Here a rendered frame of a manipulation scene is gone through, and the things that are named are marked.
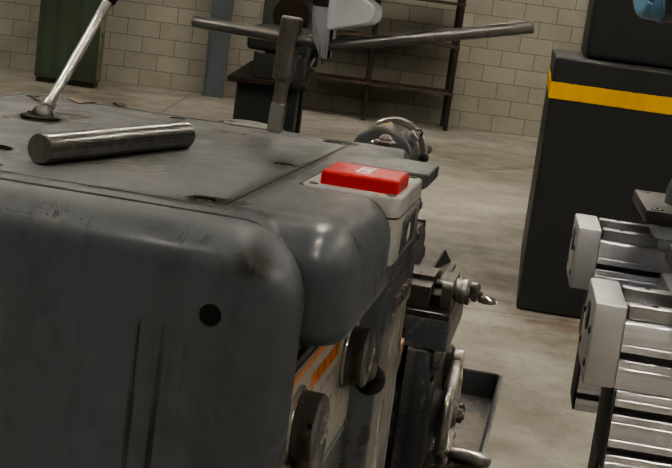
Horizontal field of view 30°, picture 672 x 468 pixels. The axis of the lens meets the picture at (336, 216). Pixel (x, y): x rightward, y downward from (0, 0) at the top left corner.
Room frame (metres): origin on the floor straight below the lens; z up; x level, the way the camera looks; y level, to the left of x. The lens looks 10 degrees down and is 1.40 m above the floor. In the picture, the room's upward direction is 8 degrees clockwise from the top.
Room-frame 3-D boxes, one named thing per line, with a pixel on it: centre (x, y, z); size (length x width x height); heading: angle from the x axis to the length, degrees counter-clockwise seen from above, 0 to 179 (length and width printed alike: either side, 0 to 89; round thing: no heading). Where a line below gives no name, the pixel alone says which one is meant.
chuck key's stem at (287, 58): (1.25, 0.07, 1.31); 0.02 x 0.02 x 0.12
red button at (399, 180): (0.96, -0.02, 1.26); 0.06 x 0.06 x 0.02; 80
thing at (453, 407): (2.06, -0.21, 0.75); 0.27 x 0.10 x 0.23; 170
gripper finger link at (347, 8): (1.22, 0.02, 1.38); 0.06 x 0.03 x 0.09; 80
